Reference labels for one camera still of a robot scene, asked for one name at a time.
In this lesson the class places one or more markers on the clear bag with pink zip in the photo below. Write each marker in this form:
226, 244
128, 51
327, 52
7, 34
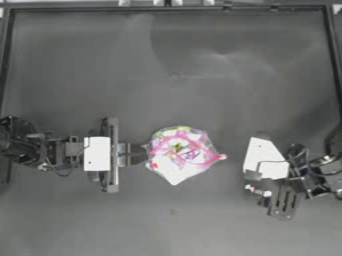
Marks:
178, 166

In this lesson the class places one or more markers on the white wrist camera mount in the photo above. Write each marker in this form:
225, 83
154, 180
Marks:
265, 156
96, 153

